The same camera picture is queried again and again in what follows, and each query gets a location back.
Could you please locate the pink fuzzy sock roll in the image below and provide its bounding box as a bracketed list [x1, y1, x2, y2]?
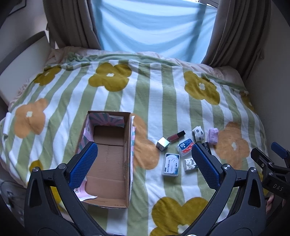
[207, 127, 219, 145]

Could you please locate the white panda sock roll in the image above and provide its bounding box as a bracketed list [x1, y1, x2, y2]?
[192, 126, 204, 143]

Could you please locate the white floral printed box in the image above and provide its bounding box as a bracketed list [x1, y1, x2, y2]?
[183, 158, 198, 172]

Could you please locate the red blue card case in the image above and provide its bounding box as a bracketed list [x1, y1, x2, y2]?
[177, 139, 194, 156]

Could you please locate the dental floss pick case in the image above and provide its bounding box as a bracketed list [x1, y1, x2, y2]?
[162, 153, 180, 177]

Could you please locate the red lip gloss tube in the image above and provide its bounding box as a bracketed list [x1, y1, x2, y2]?
[167, 130, 186, 142]

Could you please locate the silver cube box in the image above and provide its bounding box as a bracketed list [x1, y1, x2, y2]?
[156, 137, 170, 151]

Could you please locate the black cylinder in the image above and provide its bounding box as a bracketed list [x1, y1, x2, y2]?
[202, 142, 212, 155]

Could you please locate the right hand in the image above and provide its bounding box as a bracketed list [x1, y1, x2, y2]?
[265, 194, 286, 215]

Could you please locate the open cardboard box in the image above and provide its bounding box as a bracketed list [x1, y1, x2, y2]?
[75, 111, 135, 208]

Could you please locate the floral striped blanket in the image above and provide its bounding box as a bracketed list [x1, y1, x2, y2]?
[1, 54, 267, 235]

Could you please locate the right brown curtain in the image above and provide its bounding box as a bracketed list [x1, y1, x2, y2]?
[202, 0, 271, 80]

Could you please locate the brown curtain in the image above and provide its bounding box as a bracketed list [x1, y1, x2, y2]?
[202, 0, 271, 80]
[43, 1, 101, 50]

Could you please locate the white headboard panel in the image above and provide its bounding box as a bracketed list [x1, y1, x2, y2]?
[1, 31, 51, 105]

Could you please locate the left brown curtain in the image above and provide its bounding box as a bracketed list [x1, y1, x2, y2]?
[43, 1, 101, 50]

